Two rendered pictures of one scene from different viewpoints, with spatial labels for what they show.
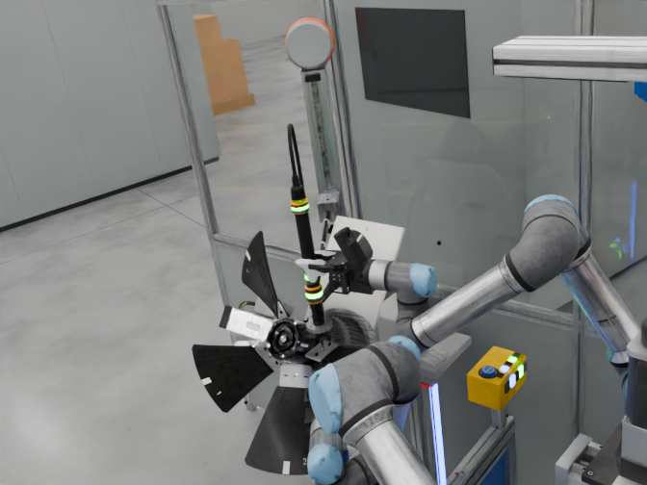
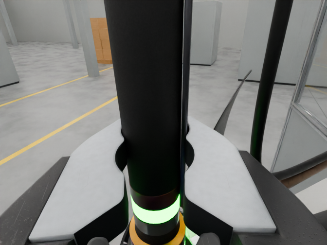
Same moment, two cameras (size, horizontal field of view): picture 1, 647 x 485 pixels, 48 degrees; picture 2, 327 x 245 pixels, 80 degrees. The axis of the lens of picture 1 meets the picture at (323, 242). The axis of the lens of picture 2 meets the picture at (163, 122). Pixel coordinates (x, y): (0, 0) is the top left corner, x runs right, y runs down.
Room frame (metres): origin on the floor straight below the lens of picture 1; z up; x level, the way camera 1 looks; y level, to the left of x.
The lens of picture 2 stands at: (1.63, -0.04, 1.52)
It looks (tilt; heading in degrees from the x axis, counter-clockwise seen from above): 28 degrees down; 56
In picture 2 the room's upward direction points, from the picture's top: 1 degrees counter-clockwise
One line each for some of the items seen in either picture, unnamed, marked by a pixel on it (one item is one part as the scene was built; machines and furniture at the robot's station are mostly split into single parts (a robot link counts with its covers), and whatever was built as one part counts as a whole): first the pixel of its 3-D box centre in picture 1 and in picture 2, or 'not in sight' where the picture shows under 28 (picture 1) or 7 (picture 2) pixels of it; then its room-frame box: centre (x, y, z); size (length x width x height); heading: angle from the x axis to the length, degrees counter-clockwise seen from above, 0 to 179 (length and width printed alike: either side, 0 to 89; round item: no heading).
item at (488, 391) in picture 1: (497, 379); not in sight; (1.65, -0.42, 1.02); 0.16 x 0.10 x 0.11; 137
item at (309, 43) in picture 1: (309, 43); not in sight; (2.39, -0.05, 1.88); 0.17 x 0.15 x 0.16; 47
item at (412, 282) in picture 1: (411, 280); not in sight; (1.53, -0.19, 1.44); 0.11 x 0.08 x 0.09; 57
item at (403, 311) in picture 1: (412, 319); not in sight; (1.51, -0.19, 1.34); 0.11 x 0.08 x 0.11; 161
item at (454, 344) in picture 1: (408, 344); not in sight; (2.16, -0.24, 0.84); 0.36 x 0.24 x 0.03; 47
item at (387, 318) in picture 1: (394, 318); not in sight; (2.24, -0.21, 0.91); 0.17 x 0.16 x 0.11; 137
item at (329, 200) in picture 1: (329, 206); not in sight; (2.30, -0.04, 1.35); 0.10 x 0.07 x 0.08; 172
